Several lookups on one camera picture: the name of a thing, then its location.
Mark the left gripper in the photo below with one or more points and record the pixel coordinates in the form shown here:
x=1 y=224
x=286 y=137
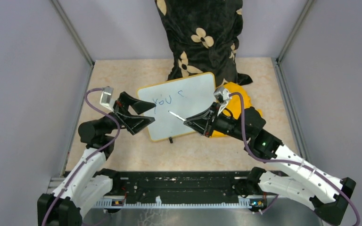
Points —
x=134 y=124

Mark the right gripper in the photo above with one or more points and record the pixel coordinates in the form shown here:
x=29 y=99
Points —
x=202 y=122

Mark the white marker pen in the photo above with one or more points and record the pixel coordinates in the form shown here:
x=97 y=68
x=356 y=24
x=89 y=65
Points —
x=177 y=116

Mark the yellow-framed whiteboard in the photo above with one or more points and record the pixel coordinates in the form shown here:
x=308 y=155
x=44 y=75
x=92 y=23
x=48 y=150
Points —
x=185 y=97

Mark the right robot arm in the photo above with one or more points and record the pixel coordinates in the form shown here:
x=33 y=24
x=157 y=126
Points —
x=326 y=195

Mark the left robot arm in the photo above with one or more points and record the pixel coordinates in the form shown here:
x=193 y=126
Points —
x=87 y=183

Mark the yellow t-shirt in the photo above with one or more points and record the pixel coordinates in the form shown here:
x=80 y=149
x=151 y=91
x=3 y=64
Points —
x=234 y=107

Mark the black floral blanket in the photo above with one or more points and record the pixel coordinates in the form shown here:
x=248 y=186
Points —
x=203 y=37

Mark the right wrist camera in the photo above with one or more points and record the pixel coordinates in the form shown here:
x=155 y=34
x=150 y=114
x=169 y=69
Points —
x=222 y=95

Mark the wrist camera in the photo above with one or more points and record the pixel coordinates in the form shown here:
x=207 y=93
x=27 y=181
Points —
x=106 y=99
x=222 y=95

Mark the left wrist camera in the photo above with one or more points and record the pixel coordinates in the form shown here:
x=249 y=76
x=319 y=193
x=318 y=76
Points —
x=106 y=99

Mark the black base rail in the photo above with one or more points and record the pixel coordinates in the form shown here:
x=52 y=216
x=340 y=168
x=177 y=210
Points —
x=185 y=190

